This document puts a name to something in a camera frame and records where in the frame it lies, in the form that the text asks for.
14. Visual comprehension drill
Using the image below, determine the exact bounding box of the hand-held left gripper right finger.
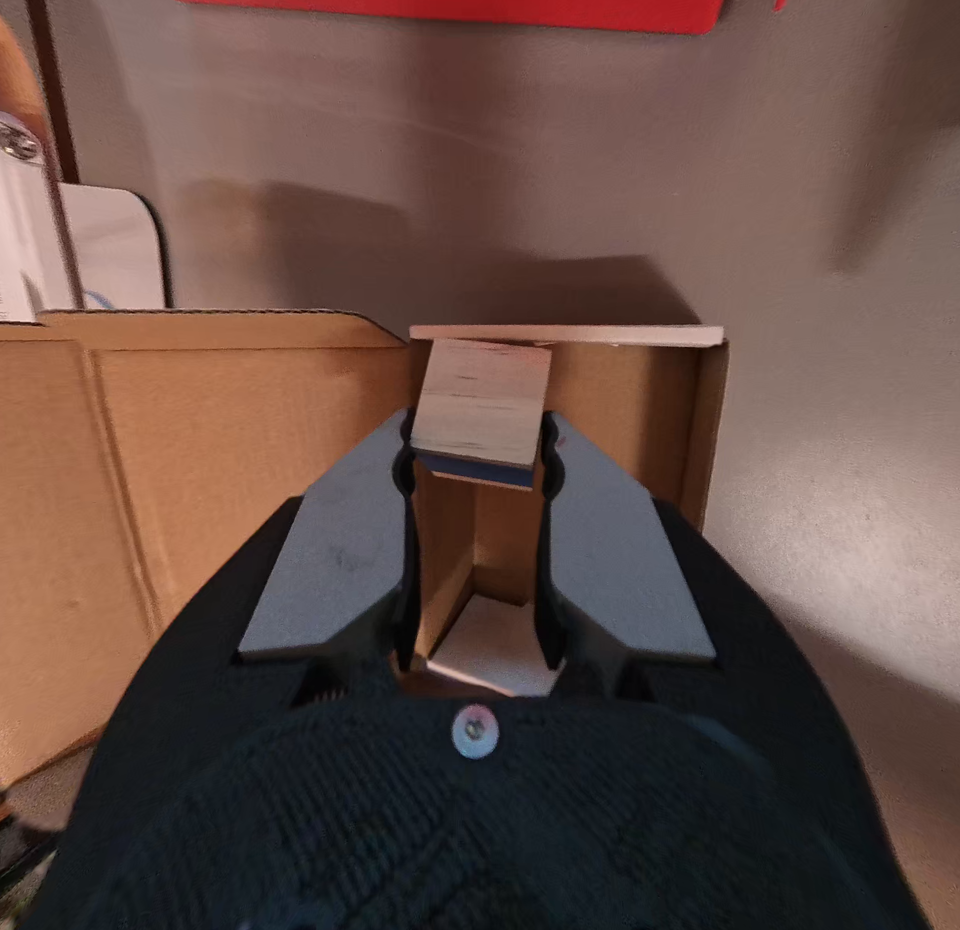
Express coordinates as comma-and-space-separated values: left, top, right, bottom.
534, 411, 719, 670

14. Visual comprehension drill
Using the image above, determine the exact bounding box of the white cardboard box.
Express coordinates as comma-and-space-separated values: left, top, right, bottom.
0, 308, 730, 783

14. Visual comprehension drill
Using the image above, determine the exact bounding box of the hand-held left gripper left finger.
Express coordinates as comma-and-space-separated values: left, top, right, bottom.
238, 410, 419, 670

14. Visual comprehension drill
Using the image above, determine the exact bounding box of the large wooden block blue face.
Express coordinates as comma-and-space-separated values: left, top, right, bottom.
410, 339, 554, 490

